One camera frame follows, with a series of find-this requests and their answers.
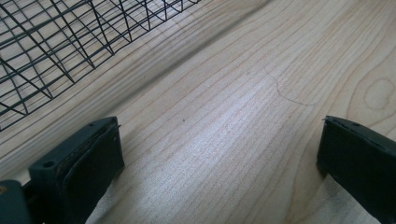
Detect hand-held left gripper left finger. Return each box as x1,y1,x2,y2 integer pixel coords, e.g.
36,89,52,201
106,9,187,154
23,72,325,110
28,116,126,224

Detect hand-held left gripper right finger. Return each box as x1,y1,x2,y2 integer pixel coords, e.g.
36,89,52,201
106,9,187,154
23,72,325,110
316,115,396,224

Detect black wire basket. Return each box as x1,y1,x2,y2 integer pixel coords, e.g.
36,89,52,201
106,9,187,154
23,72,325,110
0,0,202,133

